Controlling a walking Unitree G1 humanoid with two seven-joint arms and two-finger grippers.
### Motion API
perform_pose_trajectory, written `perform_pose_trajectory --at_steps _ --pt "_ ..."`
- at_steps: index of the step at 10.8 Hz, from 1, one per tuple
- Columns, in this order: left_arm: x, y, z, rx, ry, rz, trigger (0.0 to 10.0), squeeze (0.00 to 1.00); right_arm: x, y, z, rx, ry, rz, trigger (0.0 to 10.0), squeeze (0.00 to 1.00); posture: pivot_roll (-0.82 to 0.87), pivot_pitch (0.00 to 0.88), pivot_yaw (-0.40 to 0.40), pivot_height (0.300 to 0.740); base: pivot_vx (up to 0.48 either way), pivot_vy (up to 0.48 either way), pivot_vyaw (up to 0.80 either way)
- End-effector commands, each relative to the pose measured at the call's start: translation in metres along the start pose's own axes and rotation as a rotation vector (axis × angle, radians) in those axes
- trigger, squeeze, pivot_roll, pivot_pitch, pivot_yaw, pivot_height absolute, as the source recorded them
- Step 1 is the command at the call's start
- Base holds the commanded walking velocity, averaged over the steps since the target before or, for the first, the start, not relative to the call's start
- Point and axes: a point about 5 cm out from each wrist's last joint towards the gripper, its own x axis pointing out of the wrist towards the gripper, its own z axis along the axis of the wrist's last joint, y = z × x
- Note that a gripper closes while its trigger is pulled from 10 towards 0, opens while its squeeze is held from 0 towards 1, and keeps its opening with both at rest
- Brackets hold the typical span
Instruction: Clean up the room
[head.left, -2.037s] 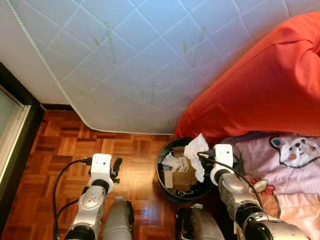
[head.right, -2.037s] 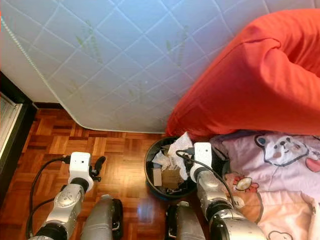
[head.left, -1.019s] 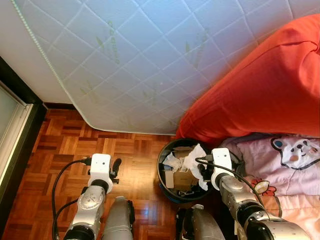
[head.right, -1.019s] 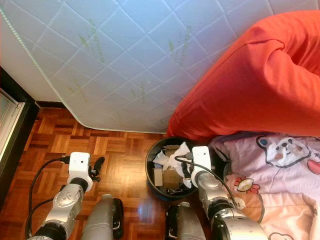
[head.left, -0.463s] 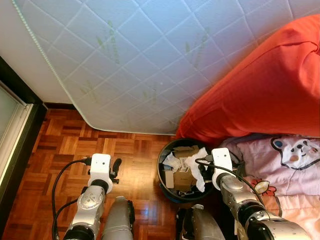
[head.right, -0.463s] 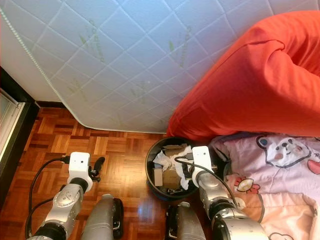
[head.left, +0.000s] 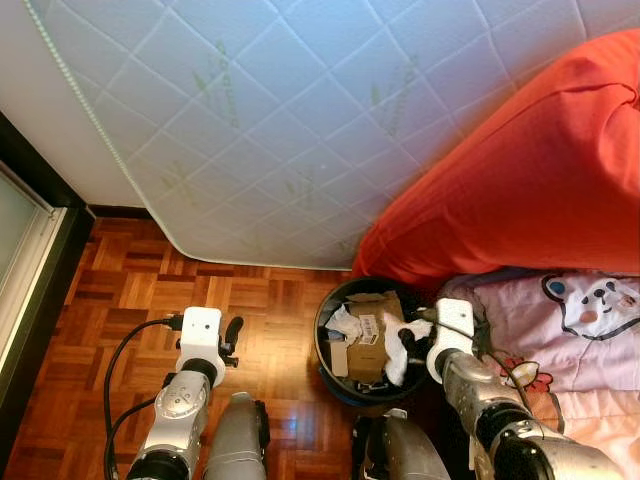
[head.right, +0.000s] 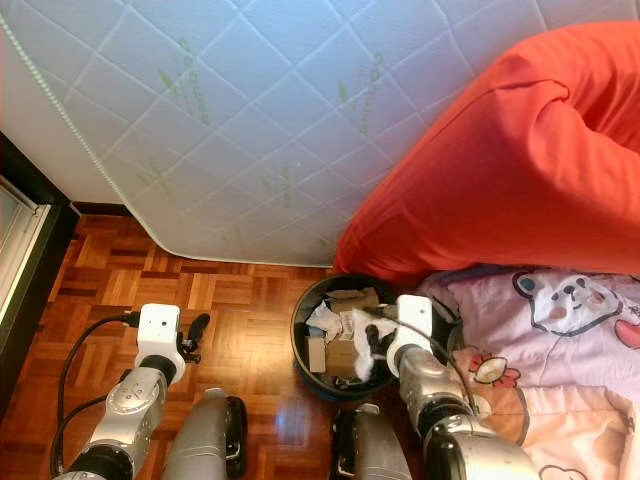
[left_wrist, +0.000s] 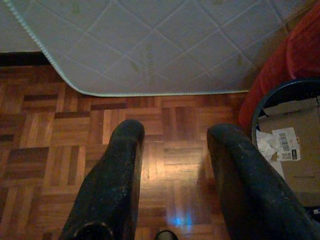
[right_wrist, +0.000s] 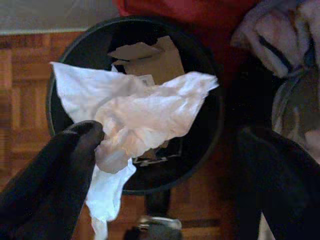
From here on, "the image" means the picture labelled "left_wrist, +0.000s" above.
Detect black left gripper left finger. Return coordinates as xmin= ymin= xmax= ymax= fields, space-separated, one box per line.
xmin=59 ymin=119 xmax=146 ymax=240

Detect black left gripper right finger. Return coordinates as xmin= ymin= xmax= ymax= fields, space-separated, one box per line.
xmin=206 ymin=123 xmax=320 ymax=240

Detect crumpled white paper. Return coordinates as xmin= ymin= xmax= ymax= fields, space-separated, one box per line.
xmin=256 ymin=131 xmax=281 ymax=162

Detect brown cardboard box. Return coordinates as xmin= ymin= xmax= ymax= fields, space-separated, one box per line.
xmin=257 ymin=96 xmax=320 ymax=201

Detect white shipping label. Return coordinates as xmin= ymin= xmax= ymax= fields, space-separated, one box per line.
xmin=271 ymin=126 xmax=301 ymax=161

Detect black round trash bin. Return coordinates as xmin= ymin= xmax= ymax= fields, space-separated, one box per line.
xmin=251 ymin=79 xmax=320 ymax=218

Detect red sofa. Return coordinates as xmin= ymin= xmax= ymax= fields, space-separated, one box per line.
xmin=238 ymin=2 xmax=320 ymax=131

